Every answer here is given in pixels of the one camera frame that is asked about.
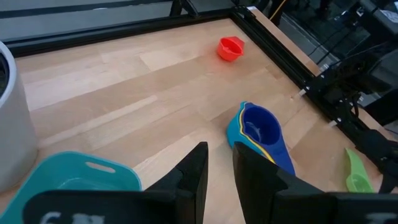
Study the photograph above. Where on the black aluminium table frame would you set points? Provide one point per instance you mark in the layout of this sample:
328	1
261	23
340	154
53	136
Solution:
280	54

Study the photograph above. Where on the green plastic measuring cup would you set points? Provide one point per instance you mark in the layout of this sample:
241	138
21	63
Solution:
357	182

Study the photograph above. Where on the tall white plant pot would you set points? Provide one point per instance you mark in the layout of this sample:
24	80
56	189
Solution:
15	140

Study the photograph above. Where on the dark indigo measuring cup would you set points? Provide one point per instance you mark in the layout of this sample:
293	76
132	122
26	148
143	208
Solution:
261	124

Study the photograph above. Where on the red plastic measuring cup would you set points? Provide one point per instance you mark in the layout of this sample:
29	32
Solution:
230	51

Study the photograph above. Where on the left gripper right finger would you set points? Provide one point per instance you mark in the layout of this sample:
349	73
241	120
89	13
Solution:
273	202

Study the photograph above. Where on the yellow plastic measuring cup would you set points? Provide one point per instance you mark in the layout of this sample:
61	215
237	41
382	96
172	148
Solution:
258	148

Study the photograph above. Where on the teal plastic basket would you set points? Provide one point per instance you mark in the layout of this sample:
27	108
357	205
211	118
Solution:
62	168

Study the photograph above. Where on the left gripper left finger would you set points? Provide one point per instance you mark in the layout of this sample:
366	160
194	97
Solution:
161	207

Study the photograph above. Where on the cyan plastic measuring cup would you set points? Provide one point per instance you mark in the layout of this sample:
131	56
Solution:
232	133

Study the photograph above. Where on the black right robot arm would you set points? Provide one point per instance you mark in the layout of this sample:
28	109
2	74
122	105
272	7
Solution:
335	93

